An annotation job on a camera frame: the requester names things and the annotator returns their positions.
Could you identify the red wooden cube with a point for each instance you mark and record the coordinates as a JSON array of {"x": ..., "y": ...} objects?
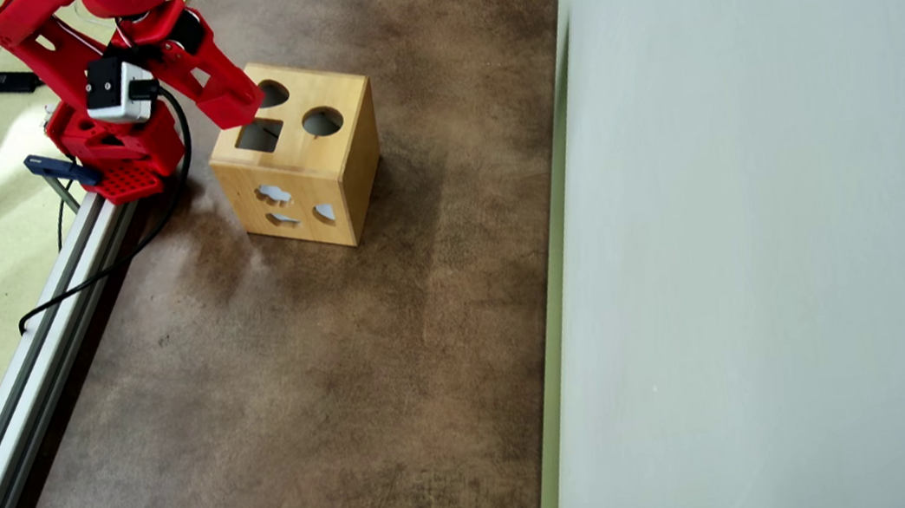
[{"x": 247, "y": 111}]

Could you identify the red robot arm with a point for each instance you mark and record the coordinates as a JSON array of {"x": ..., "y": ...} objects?
[{"x": 16, "y": 23}]

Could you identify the black power adapter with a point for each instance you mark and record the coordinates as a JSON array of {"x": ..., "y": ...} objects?
[{"x": 6, "y": 82}]

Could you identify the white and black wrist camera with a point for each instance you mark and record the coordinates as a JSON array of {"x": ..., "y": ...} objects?
[{"x": 109, "y": 91}]

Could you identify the wooden shape sorter box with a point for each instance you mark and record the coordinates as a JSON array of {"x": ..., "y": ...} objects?
[{"x": 342, "y": 142}]

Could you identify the blue table clamp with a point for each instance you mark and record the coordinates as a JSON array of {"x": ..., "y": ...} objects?
[{"x": 61, "y": 168}]

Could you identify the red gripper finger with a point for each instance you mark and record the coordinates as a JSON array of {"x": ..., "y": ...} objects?
[
  {"x": 197, "y": 91},
  {"x": 234, "y": 66}
]

